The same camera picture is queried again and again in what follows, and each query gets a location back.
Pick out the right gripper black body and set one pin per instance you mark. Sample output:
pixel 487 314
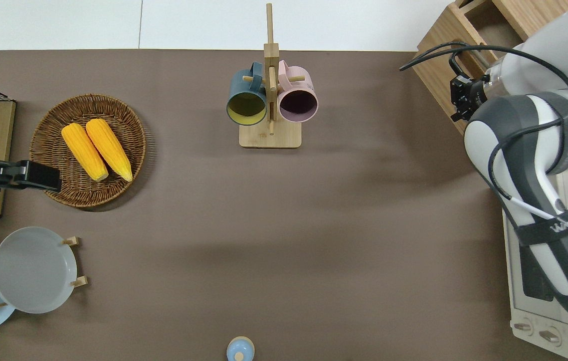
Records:
pixel 474 98

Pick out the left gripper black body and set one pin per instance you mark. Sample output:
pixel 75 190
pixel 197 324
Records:
pixel 8 175

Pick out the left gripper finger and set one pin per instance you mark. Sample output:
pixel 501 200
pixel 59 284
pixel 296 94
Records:
pixel 45 184
pixel 45 170

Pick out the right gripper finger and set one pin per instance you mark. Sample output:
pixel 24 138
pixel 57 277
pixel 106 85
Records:
pixel 456 115
pixel 457 82

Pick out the wooden drawer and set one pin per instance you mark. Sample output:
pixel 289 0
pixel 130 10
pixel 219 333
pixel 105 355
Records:
pixel 439 60

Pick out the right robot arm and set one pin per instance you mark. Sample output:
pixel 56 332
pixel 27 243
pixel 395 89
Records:
pixel 529 130

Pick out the wooden drawer cabinet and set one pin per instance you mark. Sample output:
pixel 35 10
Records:
pixel 539 15

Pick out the yellow corn cob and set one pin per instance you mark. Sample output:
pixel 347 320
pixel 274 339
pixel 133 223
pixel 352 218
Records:
pixel 108 148
pixel 83 153

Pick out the round wicker basket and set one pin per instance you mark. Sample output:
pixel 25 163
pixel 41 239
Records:
pixel 88 193

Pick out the grey plate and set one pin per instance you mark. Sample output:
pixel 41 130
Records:
pixel 33 271

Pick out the wooden plate rack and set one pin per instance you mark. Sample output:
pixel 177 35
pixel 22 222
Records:
pixel 79 281

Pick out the pink mug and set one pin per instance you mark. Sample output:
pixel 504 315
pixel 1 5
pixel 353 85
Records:
pixel 298 95

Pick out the wooden mug tree stand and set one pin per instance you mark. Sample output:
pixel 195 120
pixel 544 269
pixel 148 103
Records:
pixel 269 135

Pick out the dark teal mug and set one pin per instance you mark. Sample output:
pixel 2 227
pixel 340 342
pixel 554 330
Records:
pixel 246 93

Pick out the white toaster oven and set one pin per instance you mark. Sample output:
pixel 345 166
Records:
pixel 534 321

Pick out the brown table mat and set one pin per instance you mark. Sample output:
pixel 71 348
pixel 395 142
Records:
pixel 273 240

